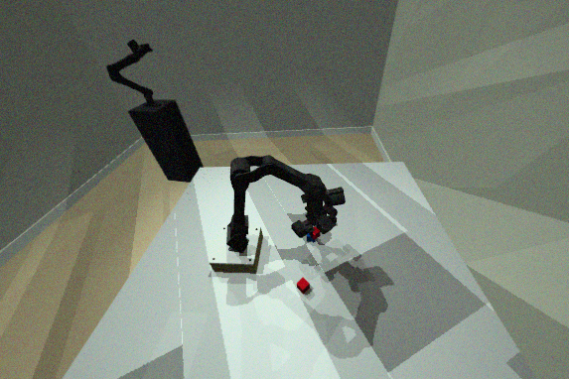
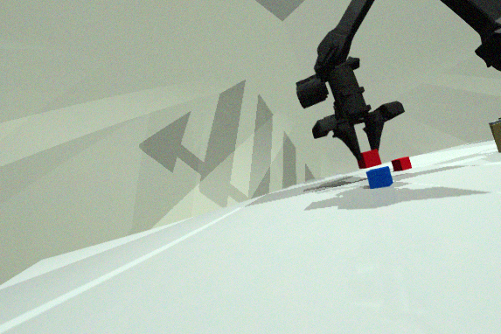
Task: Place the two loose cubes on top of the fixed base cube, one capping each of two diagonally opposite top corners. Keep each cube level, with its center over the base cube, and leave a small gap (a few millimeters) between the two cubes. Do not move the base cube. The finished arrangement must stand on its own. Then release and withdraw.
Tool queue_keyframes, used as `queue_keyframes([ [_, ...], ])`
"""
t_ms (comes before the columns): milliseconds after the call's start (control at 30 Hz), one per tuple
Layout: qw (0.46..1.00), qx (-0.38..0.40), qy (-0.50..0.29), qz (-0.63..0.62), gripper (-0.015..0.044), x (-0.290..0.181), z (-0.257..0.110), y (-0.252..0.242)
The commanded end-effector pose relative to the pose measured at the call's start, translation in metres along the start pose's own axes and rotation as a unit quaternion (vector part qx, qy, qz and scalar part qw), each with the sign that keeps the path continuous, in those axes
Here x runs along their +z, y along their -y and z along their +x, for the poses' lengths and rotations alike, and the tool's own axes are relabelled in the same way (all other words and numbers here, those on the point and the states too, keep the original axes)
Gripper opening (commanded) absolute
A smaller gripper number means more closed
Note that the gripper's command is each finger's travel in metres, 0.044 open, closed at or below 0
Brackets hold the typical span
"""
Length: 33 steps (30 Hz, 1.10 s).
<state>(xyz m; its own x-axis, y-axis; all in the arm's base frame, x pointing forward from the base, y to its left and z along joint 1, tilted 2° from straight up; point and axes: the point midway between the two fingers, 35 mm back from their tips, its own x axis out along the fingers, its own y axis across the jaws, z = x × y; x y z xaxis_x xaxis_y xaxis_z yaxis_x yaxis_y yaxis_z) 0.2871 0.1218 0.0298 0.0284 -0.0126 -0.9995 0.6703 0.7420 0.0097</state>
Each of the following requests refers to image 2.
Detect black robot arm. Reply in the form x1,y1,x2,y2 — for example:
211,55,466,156
296,0,501,108

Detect blue cube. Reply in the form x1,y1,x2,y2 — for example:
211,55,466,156
366,166,393,189

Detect red cube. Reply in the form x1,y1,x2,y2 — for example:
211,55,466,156
357,149,382,170
391,157,412,171

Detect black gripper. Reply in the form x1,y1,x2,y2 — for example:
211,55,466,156
312,84,405,161

